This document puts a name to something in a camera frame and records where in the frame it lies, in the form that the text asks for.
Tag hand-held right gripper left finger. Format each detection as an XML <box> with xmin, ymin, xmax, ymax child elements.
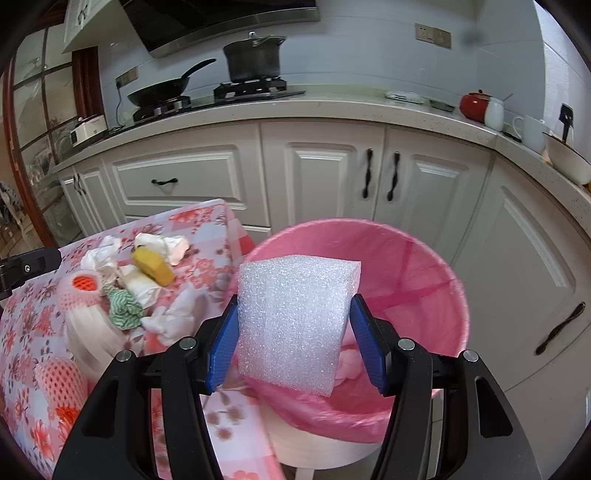
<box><xmin>53</xmin><ymin>294</ymin><xmax>241</xmax><ymax>480</ymax></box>

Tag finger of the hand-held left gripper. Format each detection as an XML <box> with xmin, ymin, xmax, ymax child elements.
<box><xmin>0</xmin><ymin>248</ymin><xmax>62</xmax><ymax>283</ymax></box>

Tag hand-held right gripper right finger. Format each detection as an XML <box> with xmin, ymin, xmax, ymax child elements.
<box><xmin>348</xmin><ymin>294</ymin><xmax>543</xmax><ymax>480</ymax></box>

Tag pink foam fruit net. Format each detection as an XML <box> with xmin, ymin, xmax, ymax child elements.
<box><xmin>58</xmin><ymin>271</ymin><xmax>103</xmax><ymax>311</ymax></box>
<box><xmin>33</xmin><ymin>359</ymin><xmax>89</xmax><ymax>428</ymax></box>

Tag white foam block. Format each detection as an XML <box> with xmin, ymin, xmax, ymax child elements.
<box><xmin>235</xmin><ymin>254</ymin><xmax>362</xmax><ymax>398</ymax></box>

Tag white bin with pink bag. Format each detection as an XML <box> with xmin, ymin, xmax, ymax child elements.
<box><xmin>240</xmin><ymin>218</ymin><xmax>471</xmax><ymax>468</ymax></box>

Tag crumpled white tissue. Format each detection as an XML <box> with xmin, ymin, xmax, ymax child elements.
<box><xmin>81</xmin><ymin>234</ymin><xmax>122</xmax><ymax>278</ymax></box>

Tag floral tablecloth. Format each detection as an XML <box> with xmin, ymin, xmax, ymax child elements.
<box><xmin>0</xmin><ymin>198</ymin><xmax>287</xmax><ymax>480</ymax></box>

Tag rolled white tissue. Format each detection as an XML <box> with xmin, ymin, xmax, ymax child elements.
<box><xmin>142</xmin><ymin>291</ymin><xmax>209</xmax><ymax>334</ymax></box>

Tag white foam wrap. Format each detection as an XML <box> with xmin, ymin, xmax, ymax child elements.
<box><xmin>65</xmin><ymin>305</ymin><xmax>148</xmax><ymax>374</ymax></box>

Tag green white knit cloth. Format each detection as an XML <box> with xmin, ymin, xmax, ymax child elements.
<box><xmin>102</xmin><ymin>282</ymin><xmax>145</xmax><ymax>330</ymax></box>

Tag folded white tissue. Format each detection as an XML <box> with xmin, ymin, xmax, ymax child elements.
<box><xmin>115</xmin><ymin>265</ymin><xmax>163</xmax><ymax>306</ymax></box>

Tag yellow sponge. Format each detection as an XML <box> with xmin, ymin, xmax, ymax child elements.
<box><xmin>131</xmin><ymin>248</ymin><xmax>176</xmax><ymax>285</ymax></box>

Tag crumpled white paper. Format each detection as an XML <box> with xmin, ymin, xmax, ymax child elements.
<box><xmin>134</xmin><ymin>232</ymin><xmax>191</xmax><ymax>267</ymax></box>

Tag white kitchen appliance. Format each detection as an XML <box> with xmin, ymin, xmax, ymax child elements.
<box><xmin>69</xmin><ymin>114</ymin><xmax>110</xmax><ymax>147</ymax></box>

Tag white kitchen base cabinets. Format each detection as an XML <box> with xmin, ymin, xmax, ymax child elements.
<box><xmin>58</xmin><ymin>119</ymin><xmax>591</xmax><ymax>480</ymax></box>

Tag wooden framed glass door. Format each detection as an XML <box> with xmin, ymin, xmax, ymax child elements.
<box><xmin>0</xmin><ymin>23</ymin><xmax>108</xmax><ymax>247</ymax></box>

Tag black frying pan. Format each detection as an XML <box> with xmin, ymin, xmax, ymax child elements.
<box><xmin>127</xmin><ymin>58</ymin><xmax>217</xmax><ymax>107</ymax></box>

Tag white plate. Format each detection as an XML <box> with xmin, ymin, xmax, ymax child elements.
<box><xmin>385</xmin><ymin>90</ymin><xmax>428</xmax><ymax>105</ymax></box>

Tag black gas stove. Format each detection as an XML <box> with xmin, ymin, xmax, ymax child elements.
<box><xmin>131</xmin><ymin>78</ymin><xmax>306</xmax><ymax>123</ymax></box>

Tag red pot with lid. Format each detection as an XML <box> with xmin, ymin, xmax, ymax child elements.
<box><xmin>459</xmin><ymin>90</ymin><xmax>493</xmax><ymax>124</ymax></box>

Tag white jar with spoon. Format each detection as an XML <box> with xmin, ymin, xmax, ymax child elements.
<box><xmin>484</xmin><ymin>93</ymin><xmax>514</xmax><ymax>132</ymax></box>

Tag white mug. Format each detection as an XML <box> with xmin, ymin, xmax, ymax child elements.
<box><xmin>512</xmin><ymin>115</ymin><xmax>548</xmax><ymax>154</ymax></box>

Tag white bowl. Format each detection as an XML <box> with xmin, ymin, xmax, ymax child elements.
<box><xmin>542</xmin><ymin>131</ymin><xmax>591</xmax><ymax>186</ymax></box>

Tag black pot with lid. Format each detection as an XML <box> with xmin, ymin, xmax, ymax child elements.
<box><xmin>223</xmin><ymin>31</ymin><xmax>287</xmax><ymax>84</ymax></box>

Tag black range hood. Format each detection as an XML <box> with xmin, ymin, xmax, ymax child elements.
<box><xmin>120</xmin><ymin>0</ymin><xmax>320</xmax><ymax>58</ymax></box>

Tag black spatula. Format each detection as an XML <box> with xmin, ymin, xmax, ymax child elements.
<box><xmin>558</xmin><ymin>104</ymin><xmax>575</xmax><ymax>141</ymax></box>

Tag white wall cabinet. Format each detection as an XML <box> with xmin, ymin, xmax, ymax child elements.
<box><xmin>62</xmin><ymin>0</ymin><xmax>122</xmax><ymax>54</ymax></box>

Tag double wall socket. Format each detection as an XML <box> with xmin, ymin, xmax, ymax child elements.
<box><xmin>414</xmin><ymin>23</ymin><xmax>452</xmax><ymax>49</ymax></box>

